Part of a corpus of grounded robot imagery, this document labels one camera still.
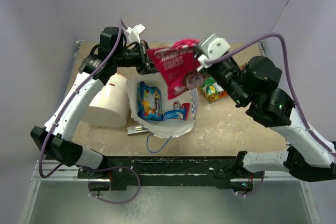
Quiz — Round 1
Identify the red mints packet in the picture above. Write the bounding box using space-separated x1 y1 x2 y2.
173 100 191 120

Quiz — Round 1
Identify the blue snack bag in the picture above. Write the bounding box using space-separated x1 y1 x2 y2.
138 81 163 121

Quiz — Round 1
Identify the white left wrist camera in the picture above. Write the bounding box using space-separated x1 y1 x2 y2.
126 24 145 43

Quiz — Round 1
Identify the pink snack bag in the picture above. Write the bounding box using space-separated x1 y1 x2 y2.
146 39 207 100

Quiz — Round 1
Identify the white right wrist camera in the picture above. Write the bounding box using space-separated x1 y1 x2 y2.
195 33 230 62

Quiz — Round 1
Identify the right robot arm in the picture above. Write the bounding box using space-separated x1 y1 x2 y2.
198 56 335 182

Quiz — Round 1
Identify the blue checkered paper bag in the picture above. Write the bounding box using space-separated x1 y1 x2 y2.
126 73 198 140

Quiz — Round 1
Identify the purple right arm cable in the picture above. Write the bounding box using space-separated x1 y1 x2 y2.
204 33 336 198

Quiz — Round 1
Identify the white paper roll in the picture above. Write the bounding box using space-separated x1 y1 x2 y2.
82 73 130 127

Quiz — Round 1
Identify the small silver metal block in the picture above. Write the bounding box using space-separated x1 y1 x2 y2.
127 125 148 136

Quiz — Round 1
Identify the orange Fox's candy bag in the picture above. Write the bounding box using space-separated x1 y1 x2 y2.
198 84 227 102

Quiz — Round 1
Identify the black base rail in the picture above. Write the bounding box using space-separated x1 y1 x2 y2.
75 156 263 191

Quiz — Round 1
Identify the blue round-logo snack packet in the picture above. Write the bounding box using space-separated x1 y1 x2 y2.
163 108 186 121

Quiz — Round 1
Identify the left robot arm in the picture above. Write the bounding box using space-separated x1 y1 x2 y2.
30 24 154 178

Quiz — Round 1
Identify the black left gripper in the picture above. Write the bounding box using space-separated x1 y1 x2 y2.
114 40 167 76

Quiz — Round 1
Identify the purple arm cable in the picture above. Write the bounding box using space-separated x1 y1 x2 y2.
38 19 141 204
204 33 336 198

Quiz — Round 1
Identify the aluminium frame rail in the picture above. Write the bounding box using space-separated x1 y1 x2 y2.
31 160 78 182

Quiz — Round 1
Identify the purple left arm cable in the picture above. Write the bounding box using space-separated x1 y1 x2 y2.
38 19 141 204

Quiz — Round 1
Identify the green snack packet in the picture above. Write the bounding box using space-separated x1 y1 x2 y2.
201 77 216 88

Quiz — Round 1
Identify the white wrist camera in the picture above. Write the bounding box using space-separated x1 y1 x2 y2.
126 24 145 43
195 33 230 62

